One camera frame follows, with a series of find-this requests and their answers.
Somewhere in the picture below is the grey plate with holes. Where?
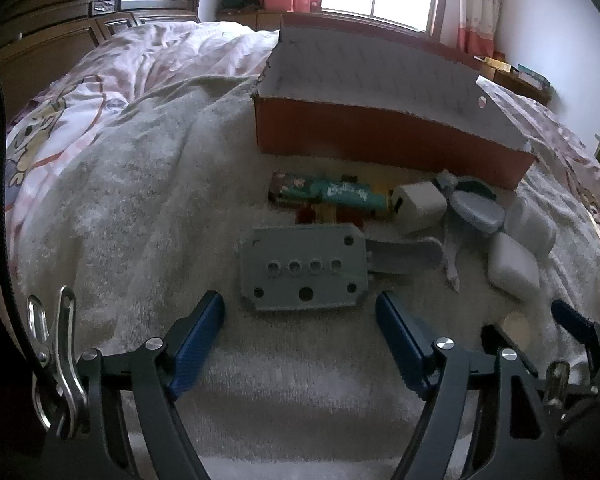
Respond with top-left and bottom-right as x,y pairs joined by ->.
239,222 -> 371,313

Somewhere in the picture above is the white cloth strip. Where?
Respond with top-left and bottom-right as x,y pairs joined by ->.
442,200 -> 463,293

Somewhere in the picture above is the red cardboard box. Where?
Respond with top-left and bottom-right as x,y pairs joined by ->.
251,12 -> 539,192

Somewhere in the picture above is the white rounded soap box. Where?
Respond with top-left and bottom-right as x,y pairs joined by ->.
486,231 -> 542,303

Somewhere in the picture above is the white cylindrical container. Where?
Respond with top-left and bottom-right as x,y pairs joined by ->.
504,196 -> 557,262

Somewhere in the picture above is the flat yellow box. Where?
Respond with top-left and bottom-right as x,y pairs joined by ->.
481,55 -> 515,75

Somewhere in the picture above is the round wooden disc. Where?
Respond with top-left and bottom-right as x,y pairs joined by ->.
501,311 -> 532,347

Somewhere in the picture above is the white cube charger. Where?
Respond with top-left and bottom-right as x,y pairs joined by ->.
391,181 -> 449,235

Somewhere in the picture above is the white fluffy blanket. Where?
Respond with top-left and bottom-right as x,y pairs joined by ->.
10,77 -> 600,480

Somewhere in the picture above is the blue-grey curved plastic handle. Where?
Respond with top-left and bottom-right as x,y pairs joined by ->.
365,236 -> 447,277

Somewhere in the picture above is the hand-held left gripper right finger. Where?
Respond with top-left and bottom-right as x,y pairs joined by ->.
375,290 -> 561,480

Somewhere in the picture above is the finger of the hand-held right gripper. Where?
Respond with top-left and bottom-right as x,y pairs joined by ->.
551,299 -> 600,361
481,324 -> 543,378

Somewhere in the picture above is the pink printed quilt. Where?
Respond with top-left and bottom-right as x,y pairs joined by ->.
0,20 -> 600,411

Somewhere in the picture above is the green cartoon toothpaste box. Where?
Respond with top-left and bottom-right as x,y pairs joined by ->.
269,170 -> 396,218

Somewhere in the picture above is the stack of books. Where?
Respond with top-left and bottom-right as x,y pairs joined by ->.
516,62 -> 552,92

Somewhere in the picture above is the dark wooden headboard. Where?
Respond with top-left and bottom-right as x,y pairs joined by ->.
0,0 -> 202,126

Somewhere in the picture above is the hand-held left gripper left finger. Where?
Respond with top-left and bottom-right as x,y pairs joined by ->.
42,290 -> 226,480

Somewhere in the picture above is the blue-grey oval case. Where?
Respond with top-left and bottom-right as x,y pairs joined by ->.
449,191 -> 507,235

